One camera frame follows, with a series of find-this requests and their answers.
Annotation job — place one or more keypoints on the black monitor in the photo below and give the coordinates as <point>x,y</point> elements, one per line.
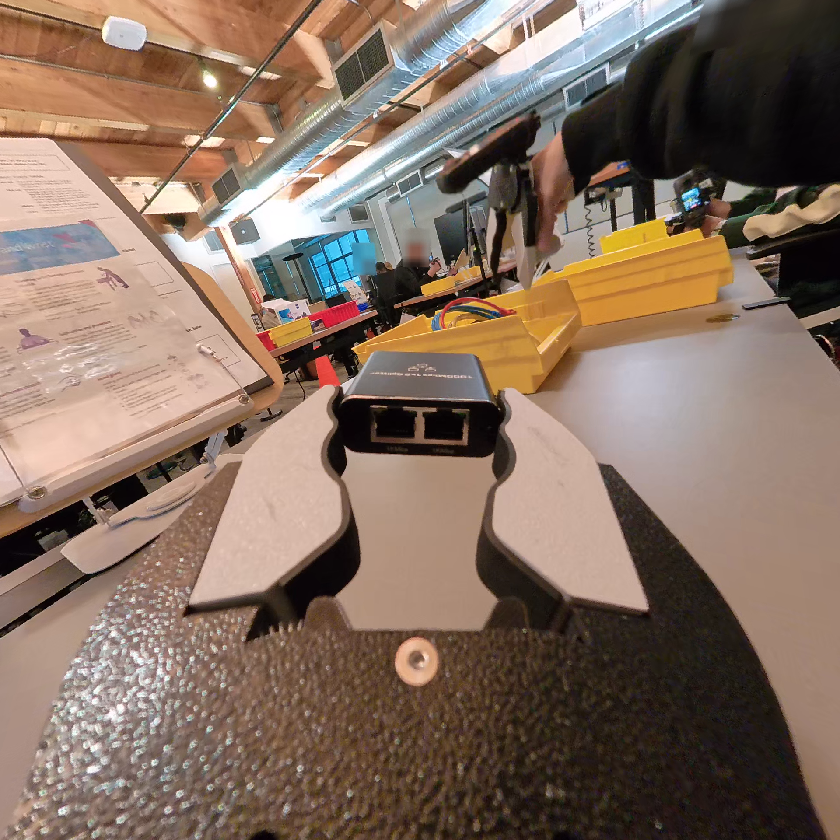
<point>449,236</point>

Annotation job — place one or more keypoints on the black flat strip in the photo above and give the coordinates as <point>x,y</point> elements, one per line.
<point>766,302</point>

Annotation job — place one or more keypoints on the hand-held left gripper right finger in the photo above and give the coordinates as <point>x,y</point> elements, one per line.
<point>564,525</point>

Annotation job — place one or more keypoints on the brown board document stand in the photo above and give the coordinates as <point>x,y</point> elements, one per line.
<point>262,367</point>

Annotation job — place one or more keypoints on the yellow plastic bin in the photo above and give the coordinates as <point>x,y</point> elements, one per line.
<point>453,283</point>
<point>459,354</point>
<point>643,282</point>
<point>633,237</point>

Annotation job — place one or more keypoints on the small yellow bin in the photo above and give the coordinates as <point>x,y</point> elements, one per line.
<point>292,331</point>

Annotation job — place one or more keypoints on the white cardboard box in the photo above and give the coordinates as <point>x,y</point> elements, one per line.
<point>294,310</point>

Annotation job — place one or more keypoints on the white ceiling sensor box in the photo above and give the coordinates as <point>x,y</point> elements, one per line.
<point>124,33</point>

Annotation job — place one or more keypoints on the wooden table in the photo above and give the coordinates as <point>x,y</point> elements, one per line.
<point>420,298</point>
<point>341,331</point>

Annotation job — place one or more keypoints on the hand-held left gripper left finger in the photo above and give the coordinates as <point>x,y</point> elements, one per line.
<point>275,512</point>

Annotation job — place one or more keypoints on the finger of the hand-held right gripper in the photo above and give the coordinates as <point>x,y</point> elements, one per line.
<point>531,262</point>

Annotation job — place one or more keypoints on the black network switch box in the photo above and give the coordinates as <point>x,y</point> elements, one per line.
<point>420,384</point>

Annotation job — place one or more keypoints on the silver ventilation duct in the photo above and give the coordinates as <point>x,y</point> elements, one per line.
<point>341,118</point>

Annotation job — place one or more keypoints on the orange-red crate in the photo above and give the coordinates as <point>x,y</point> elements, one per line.
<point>328,374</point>

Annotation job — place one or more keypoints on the printed instruction sheet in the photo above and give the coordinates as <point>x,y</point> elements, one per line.
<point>98,295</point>

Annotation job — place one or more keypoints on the red plastic bin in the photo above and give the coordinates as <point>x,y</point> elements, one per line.
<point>334,315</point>
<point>264,340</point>

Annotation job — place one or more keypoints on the person's right forearm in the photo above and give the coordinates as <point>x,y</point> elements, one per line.
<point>689,98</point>

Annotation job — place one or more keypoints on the black speaker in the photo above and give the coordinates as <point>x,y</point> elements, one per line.
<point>244,231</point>

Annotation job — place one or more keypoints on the person's right hand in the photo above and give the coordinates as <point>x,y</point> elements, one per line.
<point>551,174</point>

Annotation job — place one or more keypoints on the grey desk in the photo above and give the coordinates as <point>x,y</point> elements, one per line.
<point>689,407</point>

